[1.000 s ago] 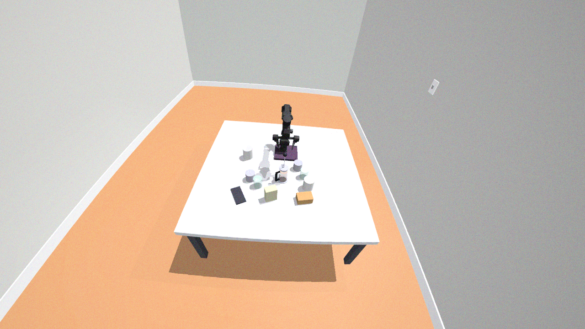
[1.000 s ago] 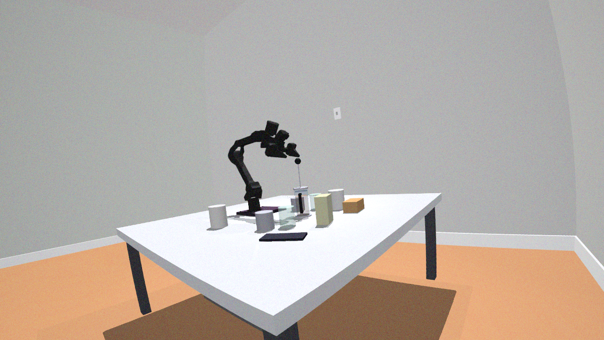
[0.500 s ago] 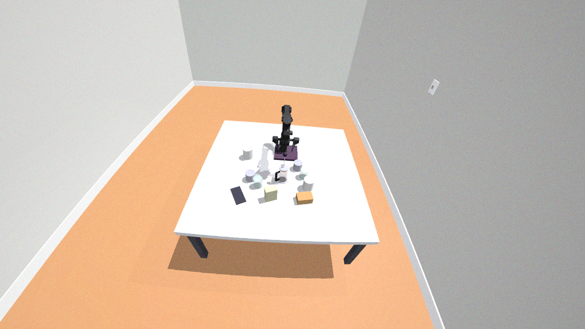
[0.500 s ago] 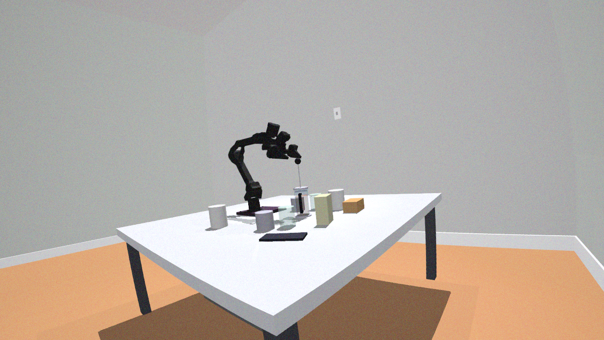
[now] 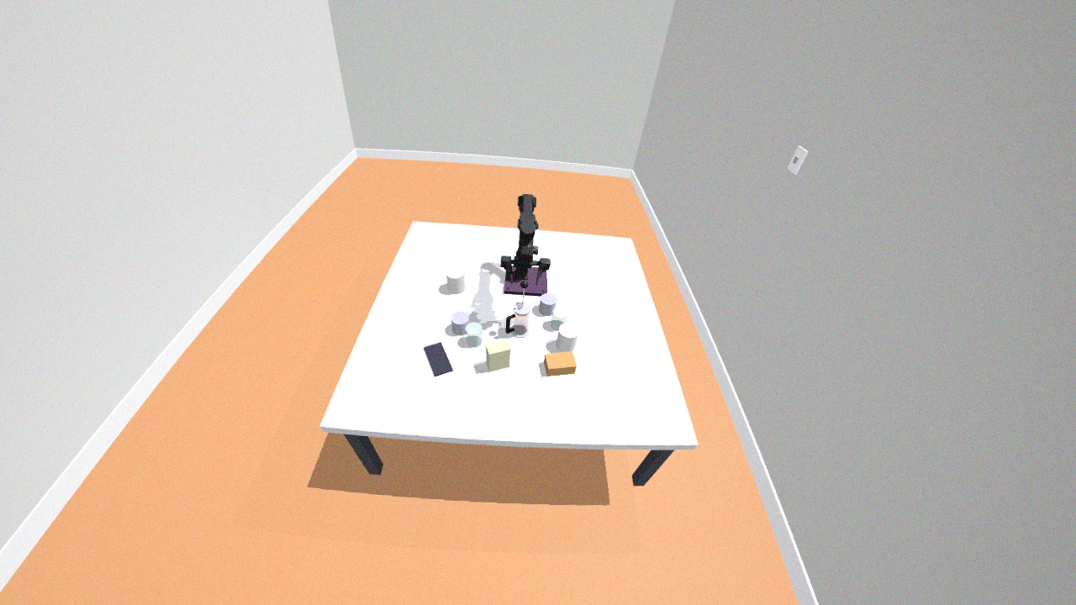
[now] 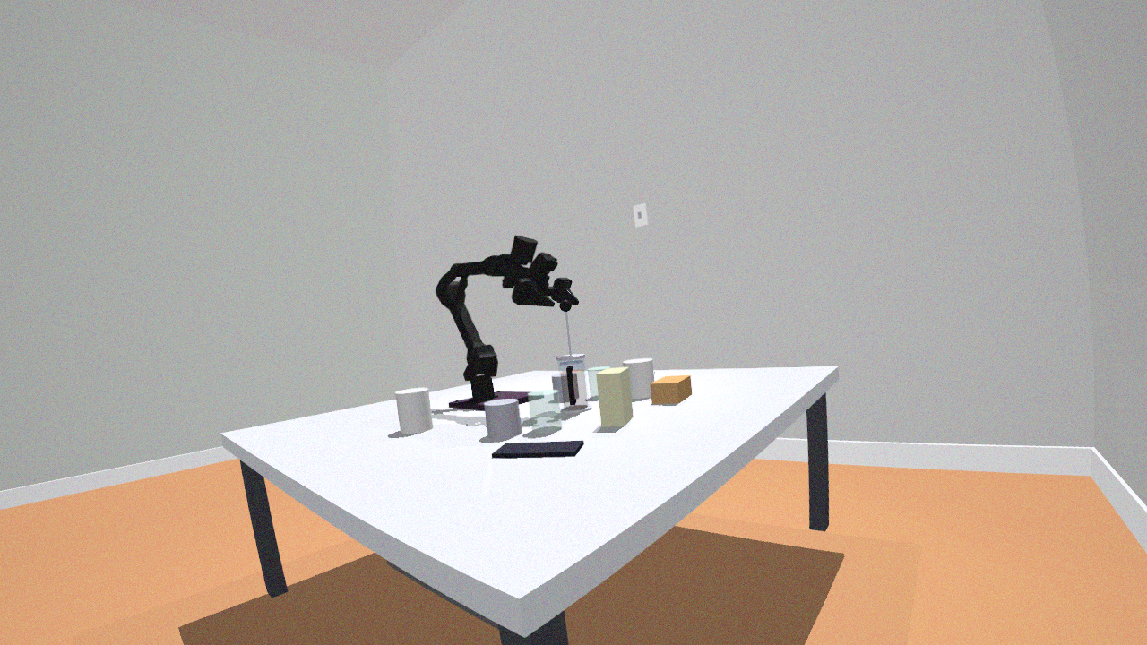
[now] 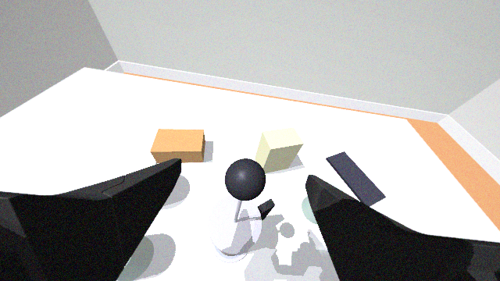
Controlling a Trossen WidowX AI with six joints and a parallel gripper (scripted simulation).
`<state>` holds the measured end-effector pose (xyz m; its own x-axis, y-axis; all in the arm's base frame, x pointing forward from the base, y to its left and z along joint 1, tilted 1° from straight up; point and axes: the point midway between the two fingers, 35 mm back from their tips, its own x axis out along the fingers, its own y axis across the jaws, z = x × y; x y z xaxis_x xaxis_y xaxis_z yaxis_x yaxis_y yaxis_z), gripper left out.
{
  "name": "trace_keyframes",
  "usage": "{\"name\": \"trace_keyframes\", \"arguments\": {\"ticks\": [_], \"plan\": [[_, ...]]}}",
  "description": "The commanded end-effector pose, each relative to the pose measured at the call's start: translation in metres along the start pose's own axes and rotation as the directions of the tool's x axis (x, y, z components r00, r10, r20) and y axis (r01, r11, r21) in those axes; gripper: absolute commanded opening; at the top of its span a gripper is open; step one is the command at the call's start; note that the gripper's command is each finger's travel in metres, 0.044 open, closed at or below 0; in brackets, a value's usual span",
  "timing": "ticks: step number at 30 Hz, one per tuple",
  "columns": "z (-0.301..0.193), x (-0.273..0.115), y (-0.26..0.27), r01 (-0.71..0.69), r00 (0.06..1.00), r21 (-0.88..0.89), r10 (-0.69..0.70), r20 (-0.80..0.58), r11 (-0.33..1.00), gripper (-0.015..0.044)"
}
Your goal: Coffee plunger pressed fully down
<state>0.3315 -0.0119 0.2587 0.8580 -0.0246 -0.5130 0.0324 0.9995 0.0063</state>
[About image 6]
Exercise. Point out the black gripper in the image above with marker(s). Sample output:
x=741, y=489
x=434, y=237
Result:
x=530, y=291

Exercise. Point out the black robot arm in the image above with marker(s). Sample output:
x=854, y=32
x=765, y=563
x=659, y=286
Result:
x=482, y=359

